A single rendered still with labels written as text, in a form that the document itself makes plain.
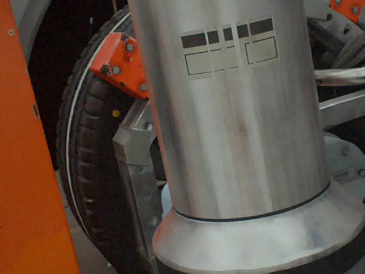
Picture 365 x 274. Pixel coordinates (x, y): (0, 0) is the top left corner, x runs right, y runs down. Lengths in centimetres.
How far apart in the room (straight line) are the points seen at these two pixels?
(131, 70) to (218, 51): 70
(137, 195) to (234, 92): 74
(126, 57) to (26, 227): 29
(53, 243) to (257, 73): 67
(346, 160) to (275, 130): 71
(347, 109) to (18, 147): 45
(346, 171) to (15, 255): 50
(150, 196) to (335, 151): 30
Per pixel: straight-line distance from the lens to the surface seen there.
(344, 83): 99
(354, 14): 118
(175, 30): 30
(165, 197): 48
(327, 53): 127
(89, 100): 109
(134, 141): 100
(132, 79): 99
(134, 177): 101
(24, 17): 141
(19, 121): 89
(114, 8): 174
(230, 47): 29
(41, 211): 92
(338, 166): 101
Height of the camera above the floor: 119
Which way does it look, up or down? 14 degrees down
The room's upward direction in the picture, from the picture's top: 12 degrees counter-clockwise
